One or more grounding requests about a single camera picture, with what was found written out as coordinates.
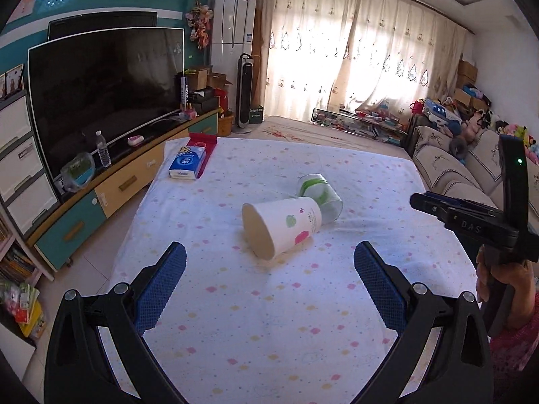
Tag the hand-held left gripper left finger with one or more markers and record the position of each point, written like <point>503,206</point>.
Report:
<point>162,286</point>

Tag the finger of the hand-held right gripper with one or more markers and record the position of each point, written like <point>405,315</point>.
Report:
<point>433,203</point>

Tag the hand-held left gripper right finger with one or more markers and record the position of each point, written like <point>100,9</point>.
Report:
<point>379,286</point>

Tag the clear green-label plastic cup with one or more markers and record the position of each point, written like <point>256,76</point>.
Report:
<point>324,195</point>

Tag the white spotted paper cup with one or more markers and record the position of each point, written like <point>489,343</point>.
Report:
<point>286,223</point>

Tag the person's right hand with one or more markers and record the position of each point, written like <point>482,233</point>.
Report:
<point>524,290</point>

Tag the beige deer-print sofa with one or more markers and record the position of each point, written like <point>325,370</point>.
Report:
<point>446,168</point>

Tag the grey neck pillow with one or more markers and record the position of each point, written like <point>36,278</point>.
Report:
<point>458,147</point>

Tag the row of plush toys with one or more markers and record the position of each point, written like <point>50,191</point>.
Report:
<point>518,132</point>

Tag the white dotted blanket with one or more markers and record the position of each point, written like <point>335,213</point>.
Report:
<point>294,303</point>

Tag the blue star-print bag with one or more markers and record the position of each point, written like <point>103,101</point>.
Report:
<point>436,109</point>

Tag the red bag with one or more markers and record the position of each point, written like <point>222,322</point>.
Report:
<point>417,107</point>

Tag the pile of books and toys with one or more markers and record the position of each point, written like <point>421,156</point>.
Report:
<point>374,120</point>

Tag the teal yellow television stand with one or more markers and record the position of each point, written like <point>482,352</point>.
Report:
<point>126,181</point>

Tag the blue white tissue pack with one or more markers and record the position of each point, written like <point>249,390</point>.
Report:
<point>187,164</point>

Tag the stacked cardboard boxes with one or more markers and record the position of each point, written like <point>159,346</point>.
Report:
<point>467,80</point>

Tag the glass coffee table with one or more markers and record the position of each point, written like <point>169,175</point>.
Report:
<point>337,117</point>

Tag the shelf of books and packets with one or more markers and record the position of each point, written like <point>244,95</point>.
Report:
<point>21,294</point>

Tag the clear green plastic container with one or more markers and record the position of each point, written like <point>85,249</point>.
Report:
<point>78,172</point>

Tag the clear water bottle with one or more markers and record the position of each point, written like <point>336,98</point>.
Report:
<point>103,151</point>

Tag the pink white small case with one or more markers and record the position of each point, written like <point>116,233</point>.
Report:
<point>135,140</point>

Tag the pink floral sheet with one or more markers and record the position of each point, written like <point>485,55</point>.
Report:
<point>303,132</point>

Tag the red folder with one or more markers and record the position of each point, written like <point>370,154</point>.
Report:
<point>208,145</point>

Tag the cream embroidered curtains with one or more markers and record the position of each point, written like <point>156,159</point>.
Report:
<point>358,50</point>

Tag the wicker basket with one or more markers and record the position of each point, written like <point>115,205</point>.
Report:
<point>225,126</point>

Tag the black box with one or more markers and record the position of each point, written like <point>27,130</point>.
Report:
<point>202,100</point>

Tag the white drawer unit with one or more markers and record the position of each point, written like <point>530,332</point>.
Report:
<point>21,155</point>

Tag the green box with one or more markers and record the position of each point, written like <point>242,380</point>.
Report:
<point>256,114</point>

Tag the white upright box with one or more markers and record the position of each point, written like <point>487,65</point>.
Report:
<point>183,90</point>

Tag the curved black television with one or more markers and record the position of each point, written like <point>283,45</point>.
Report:
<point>105,92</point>

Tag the black tower fan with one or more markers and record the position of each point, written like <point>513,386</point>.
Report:
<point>245,92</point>

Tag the open cardboard boxes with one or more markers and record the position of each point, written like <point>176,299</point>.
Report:
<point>206,78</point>

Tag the white standing air conditioner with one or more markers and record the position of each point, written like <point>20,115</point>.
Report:
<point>231,42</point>

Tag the photo frames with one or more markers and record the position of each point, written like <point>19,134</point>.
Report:
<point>12,80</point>

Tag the artificial flower bouquet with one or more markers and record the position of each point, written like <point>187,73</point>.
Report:
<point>200,27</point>

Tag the black wall-mounted screen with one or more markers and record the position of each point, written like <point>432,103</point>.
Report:
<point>101,21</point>

